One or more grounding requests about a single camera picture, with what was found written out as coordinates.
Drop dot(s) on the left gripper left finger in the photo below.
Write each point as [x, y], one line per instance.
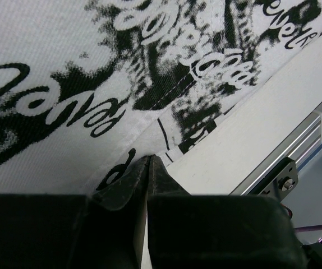
[76, 231]

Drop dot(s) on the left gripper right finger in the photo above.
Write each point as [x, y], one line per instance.
[216, 231]

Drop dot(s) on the newspaper print trousers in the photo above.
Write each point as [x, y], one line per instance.
[89, 87]

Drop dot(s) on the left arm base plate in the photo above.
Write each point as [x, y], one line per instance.
[280, 181]

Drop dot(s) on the aluminium mounting rail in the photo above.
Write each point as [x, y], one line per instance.
[305, 139]

